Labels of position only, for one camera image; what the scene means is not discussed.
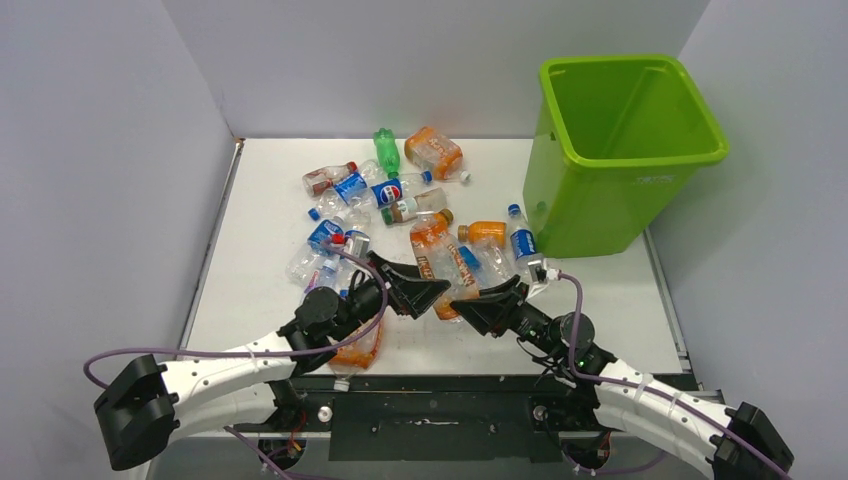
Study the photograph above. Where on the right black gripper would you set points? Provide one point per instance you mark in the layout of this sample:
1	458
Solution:
492	315

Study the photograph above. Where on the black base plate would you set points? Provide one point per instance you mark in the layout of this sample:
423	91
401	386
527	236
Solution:
434	418

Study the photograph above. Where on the green plastic bin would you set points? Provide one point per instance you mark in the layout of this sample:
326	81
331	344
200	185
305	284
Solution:
617	138

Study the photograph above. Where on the large orange tea bottle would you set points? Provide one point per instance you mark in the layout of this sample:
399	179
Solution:
432	151

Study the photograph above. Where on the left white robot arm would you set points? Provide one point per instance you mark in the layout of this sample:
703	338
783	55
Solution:
150	404

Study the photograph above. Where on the light blue label bottle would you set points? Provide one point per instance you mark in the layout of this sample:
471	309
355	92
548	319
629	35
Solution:
471	261

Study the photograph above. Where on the pepsi bottle left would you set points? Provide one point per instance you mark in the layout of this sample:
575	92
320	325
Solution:
334	272

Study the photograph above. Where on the green soda bottle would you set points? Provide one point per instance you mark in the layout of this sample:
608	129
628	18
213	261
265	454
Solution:
388	155

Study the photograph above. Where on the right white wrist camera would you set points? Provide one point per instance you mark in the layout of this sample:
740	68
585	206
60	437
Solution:
540	273

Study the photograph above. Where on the blue label water bottle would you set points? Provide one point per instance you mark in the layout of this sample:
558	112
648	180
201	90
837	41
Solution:
522	240

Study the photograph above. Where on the crushed red label bottle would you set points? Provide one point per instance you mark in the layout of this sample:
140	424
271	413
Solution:
321	179

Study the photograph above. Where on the clear bottle white cap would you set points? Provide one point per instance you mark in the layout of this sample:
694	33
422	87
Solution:
495	262

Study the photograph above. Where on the small orange juice bottle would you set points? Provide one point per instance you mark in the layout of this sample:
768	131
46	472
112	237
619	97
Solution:
444	217

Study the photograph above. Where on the blue label crushed bottle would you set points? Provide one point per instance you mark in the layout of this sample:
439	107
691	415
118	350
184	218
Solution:
348	193

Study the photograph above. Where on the orange juice bottle lying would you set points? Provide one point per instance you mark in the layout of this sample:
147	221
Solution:
483	230

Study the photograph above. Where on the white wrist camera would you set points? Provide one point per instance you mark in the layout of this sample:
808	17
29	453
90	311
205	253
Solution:
353	242
540	273

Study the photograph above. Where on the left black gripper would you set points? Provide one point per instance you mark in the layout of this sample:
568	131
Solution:
408	292

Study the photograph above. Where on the pepsi bottle blue cap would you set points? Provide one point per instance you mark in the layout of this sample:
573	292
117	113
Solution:
399	187

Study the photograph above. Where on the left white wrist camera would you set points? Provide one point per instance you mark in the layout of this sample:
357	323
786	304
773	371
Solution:
353	242

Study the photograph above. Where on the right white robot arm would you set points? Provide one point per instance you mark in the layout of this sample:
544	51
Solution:
719	441

